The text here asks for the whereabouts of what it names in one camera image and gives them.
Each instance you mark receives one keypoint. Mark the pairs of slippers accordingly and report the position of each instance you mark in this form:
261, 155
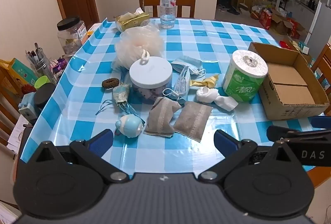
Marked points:
228, 9

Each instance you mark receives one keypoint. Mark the purple packet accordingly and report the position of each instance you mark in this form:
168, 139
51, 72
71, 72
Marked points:
59, 66

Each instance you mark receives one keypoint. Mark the light blue round toy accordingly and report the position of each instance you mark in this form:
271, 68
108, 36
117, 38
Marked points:
129, 125

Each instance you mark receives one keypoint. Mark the blue face mask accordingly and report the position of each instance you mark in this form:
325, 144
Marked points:
186, 63

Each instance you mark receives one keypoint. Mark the small black-lidded jar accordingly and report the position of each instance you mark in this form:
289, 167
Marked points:
44, 97

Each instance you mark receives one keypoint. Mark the patterned sachet with blue ribbons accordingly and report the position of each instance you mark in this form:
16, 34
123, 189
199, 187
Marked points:
121, 94

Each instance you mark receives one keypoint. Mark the wooden side chair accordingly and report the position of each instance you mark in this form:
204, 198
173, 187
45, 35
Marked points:
7, 110

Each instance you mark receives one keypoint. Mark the clear plastic water bottle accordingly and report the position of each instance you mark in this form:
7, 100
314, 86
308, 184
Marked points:
168, 1

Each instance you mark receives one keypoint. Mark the blue checkered tablecloth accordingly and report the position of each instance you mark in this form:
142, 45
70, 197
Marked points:
196, 40

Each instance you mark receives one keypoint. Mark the white face mask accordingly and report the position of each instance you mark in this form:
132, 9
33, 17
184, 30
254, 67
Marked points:
181, 83

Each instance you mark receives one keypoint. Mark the stack of white papers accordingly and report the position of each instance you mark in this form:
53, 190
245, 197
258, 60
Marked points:
16, 136

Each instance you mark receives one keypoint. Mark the glass jar of pens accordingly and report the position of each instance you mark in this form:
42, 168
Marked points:
42, 66

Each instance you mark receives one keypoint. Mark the tall red printed box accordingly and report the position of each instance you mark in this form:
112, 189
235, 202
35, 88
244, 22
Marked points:
265, 18

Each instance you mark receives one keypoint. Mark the white refrigerator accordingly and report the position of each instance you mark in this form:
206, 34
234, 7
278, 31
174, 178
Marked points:
314, 20

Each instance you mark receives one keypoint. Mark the white-lidded round jar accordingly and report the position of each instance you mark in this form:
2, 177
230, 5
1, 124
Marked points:
150, 73

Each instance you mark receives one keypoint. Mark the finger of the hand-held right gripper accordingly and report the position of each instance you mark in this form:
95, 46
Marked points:
322, 122
281, 133

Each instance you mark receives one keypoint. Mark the open cardboard boxes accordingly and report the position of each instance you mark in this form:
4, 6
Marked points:
283, 22

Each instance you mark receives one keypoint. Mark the light blue pencil sharpener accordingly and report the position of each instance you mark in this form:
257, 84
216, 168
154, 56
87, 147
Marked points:
27, 107

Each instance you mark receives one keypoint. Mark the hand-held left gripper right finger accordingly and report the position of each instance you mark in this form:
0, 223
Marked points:
224, 142

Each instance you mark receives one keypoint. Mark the gold tissue pack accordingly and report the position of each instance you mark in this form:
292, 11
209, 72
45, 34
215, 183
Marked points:
132, 21

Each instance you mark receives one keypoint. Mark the black-lidded clear plastic jar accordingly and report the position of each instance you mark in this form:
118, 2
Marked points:
71, 35

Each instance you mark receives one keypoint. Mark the colourful printed box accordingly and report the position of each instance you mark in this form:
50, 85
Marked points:
18, 71

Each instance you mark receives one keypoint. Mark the brown hair scrunchie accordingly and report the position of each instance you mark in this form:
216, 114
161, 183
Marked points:
110, 83

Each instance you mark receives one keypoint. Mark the brown cardboard box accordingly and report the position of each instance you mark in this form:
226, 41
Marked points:
289, 82

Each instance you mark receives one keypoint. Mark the cream mesh bath pouf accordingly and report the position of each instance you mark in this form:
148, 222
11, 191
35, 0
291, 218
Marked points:
137, 44

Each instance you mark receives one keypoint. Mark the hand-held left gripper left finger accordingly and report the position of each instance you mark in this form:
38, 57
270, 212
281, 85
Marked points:
100, 140

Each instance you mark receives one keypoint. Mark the grey lace-trimmed sachet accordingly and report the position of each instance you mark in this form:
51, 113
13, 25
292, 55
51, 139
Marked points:
192, 120
159, 118

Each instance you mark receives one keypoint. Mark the green-wrapped toilet paper roll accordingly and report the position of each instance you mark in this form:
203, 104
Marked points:
243, 79

